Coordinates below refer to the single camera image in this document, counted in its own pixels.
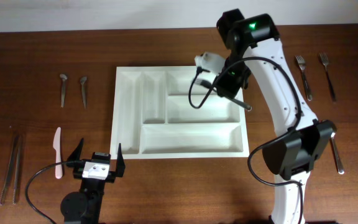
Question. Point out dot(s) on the small steel spoon right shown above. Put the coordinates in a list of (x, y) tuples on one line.
[(83, 91)]

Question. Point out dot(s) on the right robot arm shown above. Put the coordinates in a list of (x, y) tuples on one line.
[(256, 49)]

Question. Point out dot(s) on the white plastic cutlery tray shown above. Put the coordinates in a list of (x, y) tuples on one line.
[(153, 117)]

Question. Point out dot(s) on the small steel spoon left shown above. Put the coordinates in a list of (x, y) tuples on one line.
[(64, 78)]

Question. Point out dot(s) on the steel fork dark handle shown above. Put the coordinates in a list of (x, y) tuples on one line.
[(325, 61)]

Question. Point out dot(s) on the small steel spoon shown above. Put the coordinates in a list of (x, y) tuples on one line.
[(64, 78), (83, 91)]

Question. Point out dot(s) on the pink plastic knife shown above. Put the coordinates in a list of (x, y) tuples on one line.
[(57, 147)]

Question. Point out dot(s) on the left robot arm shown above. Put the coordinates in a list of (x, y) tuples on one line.
[(84, 206)]

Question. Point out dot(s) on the steel tongs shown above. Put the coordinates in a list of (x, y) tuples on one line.
[(9, 173)]

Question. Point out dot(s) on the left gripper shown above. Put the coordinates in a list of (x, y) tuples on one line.
[(120, 164)]

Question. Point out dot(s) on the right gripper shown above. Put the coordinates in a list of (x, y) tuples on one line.
[(224, 86)]

